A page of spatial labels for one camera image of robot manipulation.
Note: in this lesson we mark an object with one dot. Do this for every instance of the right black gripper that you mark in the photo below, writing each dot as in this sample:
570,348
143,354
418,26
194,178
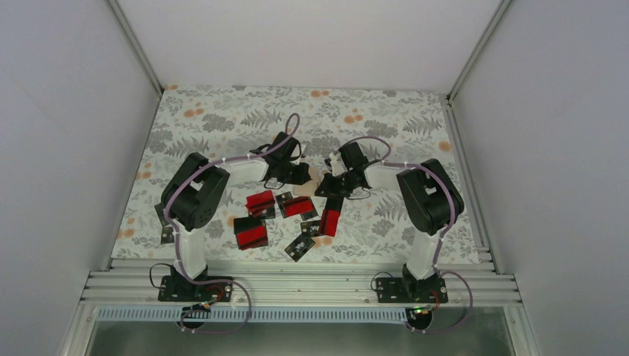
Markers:
328,186

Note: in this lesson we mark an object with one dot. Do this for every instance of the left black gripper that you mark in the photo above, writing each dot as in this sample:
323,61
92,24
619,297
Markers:
303,176

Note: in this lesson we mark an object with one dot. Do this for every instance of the beige leather card holder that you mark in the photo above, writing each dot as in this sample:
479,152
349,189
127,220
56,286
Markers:
309,188

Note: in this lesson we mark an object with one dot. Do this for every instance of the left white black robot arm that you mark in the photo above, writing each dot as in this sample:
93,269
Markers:
192,196

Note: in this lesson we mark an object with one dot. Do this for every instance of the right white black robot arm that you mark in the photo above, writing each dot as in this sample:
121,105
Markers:
432,202

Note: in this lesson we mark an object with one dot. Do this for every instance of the black card by left arm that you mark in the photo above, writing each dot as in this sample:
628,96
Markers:
167,235

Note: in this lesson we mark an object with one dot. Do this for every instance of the plain black card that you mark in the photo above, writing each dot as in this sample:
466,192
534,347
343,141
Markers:
334,204

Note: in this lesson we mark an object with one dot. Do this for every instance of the red card upper left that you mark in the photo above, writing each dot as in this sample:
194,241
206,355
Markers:
258,203

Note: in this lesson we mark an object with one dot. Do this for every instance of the red black card centre top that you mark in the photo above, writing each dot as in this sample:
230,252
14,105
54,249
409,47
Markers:
292,206

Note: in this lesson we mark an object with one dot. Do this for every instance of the red card right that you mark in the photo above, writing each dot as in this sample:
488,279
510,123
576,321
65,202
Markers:
329,222

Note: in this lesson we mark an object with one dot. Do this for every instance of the black red card left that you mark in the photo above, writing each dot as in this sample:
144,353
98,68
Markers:
250,232

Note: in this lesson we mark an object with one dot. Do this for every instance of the black chip cards cluster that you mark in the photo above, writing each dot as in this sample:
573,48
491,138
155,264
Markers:
304,241

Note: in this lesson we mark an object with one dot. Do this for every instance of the floral patterned table mat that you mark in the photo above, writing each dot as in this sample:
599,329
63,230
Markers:
226,121

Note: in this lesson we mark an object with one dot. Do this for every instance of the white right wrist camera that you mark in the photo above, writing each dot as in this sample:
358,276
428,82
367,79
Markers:
335,165

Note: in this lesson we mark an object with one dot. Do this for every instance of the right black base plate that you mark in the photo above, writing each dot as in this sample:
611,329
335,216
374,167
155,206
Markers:
399,290

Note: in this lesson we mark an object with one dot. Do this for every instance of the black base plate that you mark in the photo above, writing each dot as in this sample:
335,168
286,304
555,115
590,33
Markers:
399,290
172,290

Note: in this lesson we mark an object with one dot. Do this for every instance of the aluminium rail frame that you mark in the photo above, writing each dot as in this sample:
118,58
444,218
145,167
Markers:
290,292

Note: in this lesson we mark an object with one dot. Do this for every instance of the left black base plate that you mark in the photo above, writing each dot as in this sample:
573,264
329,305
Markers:
172,290

